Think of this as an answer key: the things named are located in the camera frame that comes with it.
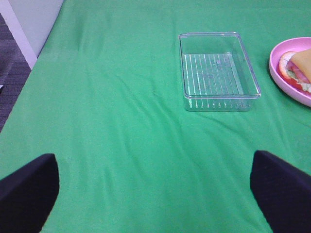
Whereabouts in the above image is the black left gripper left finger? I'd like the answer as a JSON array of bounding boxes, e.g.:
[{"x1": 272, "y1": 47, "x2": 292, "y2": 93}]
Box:
[{"x1": 0, "y1": 153, "x2": 60, "y2": 233}]

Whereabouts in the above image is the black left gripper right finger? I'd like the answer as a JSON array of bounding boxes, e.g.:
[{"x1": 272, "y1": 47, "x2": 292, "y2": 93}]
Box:
[{"x1": 250, "y1": 150, "x2": 311, "y2": 233}]

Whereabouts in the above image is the green lettuce leaf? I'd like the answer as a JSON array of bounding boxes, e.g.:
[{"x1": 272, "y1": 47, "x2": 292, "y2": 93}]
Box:
[{"x1": 287, "y1": 70, "x2": 311, "y2": 93}]

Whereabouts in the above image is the ham slice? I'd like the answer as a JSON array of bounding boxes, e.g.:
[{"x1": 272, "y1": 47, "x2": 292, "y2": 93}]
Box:
[{"x1": 286, "y1": 61, "x2": 311, "y2": 84}]

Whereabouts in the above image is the bread slice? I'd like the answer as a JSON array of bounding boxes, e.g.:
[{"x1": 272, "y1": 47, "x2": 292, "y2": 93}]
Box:
[{"x1": 278, "y1": 51, "x2": 309, "y2": 93}]

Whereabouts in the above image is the green table cloth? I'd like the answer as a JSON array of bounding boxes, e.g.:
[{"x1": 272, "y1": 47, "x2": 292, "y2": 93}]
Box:
[{"x1": 0, "y1": 0, "x2": 311, "y2": 233}]

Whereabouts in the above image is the left clear plastic tray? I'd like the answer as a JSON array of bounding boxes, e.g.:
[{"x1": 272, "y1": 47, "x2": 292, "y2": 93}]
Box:
[{"x1": 178, "y1": 32, "x2": 261, "y2": 111}]

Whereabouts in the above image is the pink round plate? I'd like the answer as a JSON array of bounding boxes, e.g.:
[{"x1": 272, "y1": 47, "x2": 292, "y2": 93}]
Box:
[{"x1": 269, "y1": 37, "x2": 311, "y2": 107}]

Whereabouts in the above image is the white table leg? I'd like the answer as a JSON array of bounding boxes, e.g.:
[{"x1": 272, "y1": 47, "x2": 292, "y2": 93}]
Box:
[{"x1": 0, "y1": 0, "x2": 37, "y2": 70}]

